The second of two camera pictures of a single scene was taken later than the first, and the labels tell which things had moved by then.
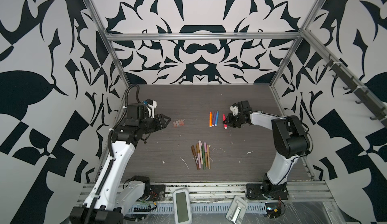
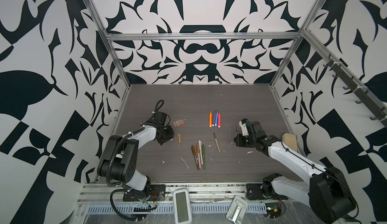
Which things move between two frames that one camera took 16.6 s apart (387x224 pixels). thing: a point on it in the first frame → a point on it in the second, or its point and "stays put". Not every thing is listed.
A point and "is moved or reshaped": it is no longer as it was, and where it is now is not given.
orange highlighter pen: (210, 119) stays put
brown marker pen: (195, 157) stays put
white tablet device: (182, 206) stays put
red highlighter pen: (224, 118) is moved or reshaped
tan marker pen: (208, 157) → (217, 143)
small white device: (236, 212) stays put
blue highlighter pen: (216, 120) stays put
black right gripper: (229, 121) → (239, 141)
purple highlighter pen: (214, 118) stays put
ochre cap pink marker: (198, 154) stays put
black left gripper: (159, 121) → (171, 133)
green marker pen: (203, 156) stays put
